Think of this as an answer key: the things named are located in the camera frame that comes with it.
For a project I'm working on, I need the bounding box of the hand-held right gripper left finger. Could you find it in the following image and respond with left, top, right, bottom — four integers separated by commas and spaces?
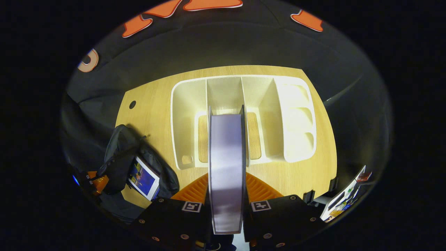
130, 173, 213, 251

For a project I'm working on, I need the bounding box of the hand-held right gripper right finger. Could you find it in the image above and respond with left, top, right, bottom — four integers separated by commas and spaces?
243, 173, 328, 251

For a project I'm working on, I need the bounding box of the black schoolbag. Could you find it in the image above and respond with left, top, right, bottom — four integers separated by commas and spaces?
97, 124, 180, 200

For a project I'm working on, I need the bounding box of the blue book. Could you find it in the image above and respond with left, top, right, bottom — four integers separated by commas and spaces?
127, 155, 161, 201

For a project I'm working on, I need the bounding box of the grey portrait book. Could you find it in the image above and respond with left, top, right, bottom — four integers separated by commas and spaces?
208, 105, 249, 235

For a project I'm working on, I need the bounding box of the white bookshelf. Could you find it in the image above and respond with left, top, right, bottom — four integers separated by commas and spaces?
170, 74, 318, 171

